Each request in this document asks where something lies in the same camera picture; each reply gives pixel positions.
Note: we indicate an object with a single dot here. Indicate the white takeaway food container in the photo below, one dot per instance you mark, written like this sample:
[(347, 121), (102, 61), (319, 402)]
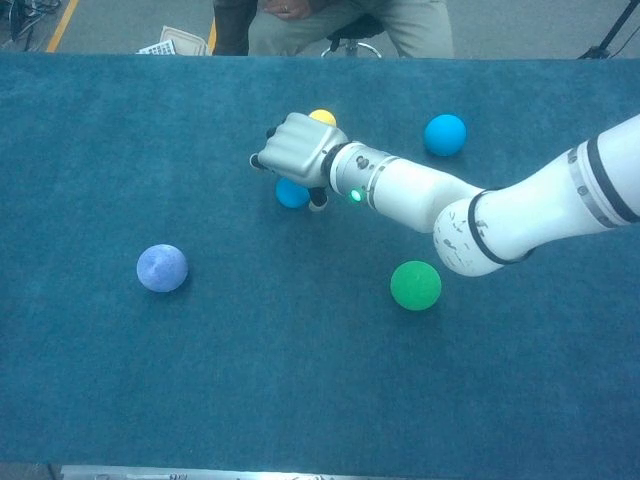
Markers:
[(187, 42)]

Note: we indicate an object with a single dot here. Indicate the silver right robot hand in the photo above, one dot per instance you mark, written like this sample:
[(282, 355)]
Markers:
[(300, 145)]

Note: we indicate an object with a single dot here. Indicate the green ball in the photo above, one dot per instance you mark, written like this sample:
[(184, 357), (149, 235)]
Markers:
[(415, 285)]

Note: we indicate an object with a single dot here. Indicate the seated person in khaki trousers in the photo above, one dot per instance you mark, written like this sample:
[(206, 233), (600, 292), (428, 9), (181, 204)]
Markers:
[(420, 25)]

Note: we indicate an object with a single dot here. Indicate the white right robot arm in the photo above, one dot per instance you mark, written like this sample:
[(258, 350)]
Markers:
[(525, 215)]

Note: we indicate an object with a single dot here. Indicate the large blue ball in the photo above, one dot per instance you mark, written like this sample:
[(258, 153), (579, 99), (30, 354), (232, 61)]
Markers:
[(445, 135)]

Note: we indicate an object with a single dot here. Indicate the black tripod stand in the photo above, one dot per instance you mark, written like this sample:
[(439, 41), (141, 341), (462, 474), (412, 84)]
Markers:
[(597, 50)]

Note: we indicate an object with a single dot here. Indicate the black stool with chrome base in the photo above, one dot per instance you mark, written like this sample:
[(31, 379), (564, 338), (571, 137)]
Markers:
[(357, 27)]

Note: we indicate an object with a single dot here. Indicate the purple ball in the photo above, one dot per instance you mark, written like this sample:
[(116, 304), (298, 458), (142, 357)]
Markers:
[(162, 268)]

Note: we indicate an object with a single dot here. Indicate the small yellow ball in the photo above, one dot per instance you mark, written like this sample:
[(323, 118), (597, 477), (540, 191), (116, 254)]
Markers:
[(324, 116)]

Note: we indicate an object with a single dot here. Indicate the white gridded plastic item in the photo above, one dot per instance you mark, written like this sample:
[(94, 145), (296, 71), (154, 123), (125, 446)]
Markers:
[(157, 49)]

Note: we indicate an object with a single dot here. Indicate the white metal frame bar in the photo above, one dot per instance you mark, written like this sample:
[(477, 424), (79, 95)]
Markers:
[(200, 472)]

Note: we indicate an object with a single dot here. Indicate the small blue ball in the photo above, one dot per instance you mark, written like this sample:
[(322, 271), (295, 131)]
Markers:
[(290, 195)]

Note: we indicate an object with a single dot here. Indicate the teal felt table cloth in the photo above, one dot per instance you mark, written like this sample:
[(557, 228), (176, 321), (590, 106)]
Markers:
[(150, 375)]

